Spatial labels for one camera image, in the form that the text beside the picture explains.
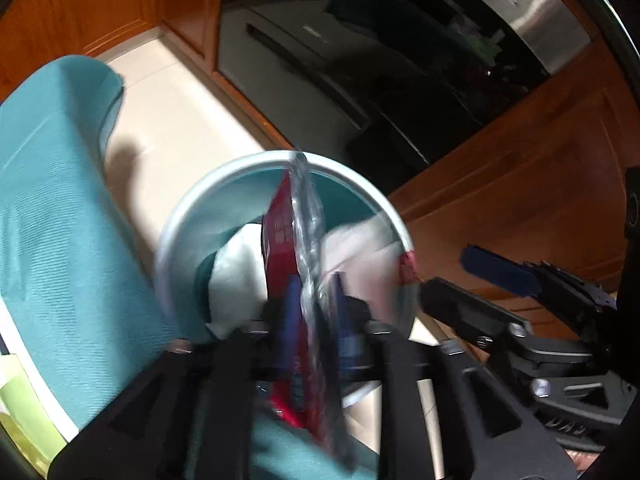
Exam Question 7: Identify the wooden panel cabinet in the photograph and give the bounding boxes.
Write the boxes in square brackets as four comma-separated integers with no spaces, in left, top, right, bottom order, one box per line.
[390,40,640,346]

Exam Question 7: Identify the pale green corn husk leaf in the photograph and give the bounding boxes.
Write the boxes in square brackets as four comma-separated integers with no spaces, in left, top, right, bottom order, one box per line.
[0,375,67,463]

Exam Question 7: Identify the striped teal tablecloth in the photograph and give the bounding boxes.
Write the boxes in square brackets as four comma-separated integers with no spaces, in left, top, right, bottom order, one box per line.
[0,55,381,480]

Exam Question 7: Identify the red snack packet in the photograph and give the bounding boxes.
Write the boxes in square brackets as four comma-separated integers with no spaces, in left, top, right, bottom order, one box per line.
[260,152,361,471]

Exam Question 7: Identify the blue trash bin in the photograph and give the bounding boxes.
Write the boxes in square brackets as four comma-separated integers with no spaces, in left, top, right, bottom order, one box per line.
[152,150,418,408]

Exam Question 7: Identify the black built-in oven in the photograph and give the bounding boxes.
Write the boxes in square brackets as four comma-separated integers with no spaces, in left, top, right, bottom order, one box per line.
[215,0,596,191]

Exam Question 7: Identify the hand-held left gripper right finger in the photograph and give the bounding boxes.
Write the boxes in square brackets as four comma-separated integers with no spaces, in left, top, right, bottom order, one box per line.
[334,274,577,480]

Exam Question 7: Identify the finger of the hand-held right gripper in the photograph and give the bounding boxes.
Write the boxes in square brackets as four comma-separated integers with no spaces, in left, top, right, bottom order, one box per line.
[419,277,533,356]
[460,244,617,311]

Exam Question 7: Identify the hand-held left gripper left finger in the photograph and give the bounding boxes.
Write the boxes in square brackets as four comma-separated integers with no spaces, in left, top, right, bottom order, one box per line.
[47,275,303,480]

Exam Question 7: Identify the wooden kitchen drawer cabinet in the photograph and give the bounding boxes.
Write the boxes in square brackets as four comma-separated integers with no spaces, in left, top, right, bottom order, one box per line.
[0,0,223,101]

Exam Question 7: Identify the green sticky notes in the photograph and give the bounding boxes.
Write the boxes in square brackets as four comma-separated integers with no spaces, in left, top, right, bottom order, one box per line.
[0,354,23,386]

